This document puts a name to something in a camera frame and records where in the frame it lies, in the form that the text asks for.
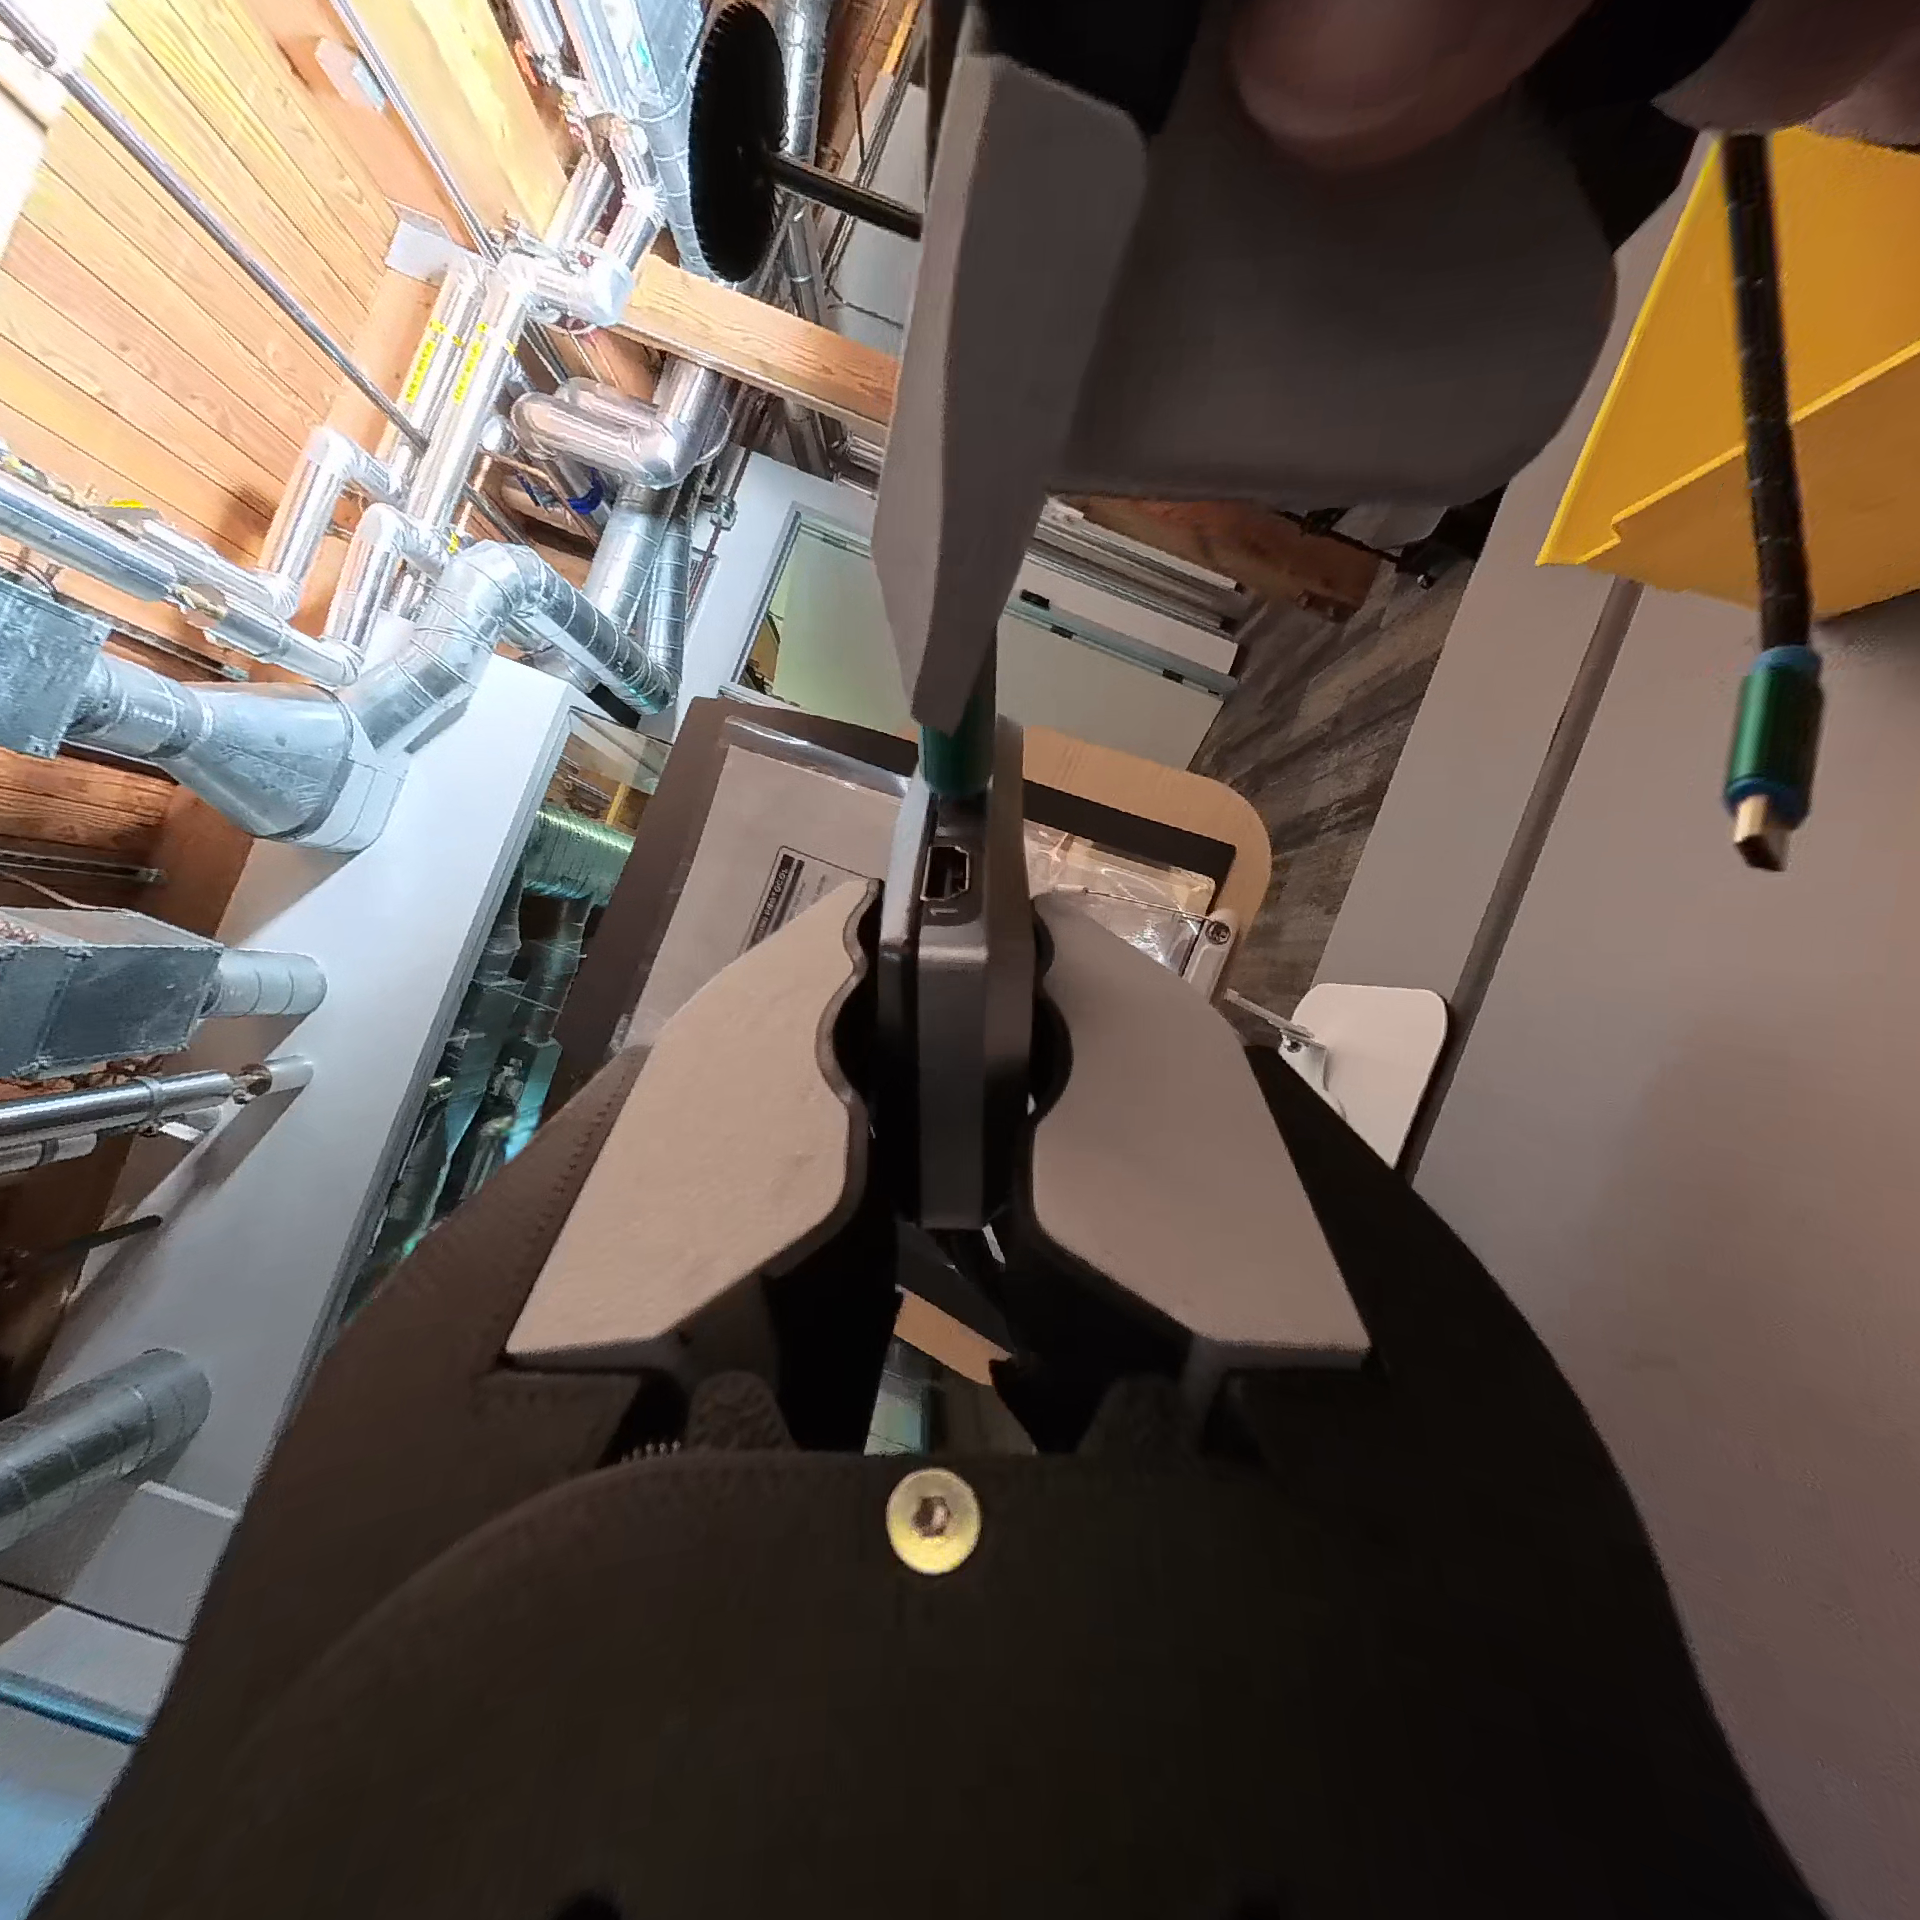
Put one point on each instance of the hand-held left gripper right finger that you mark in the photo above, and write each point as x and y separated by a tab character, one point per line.
1200	1201

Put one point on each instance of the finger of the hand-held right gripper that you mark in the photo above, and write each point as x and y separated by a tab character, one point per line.
991	376

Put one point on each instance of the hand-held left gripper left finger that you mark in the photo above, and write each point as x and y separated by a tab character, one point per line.
705	1184

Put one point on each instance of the silver hdmi switch box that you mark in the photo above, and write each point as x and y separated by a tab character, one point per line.
955	1049

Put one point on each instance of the yellow storage bin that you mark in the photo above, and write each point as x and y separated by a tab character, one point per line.
1876	376

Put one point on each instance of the person's right hand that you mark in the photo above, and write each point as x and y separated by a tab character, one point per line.
1366	77

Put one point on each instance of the cluster of silver pipes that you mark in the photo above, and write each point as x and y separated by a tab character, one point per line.
459	360

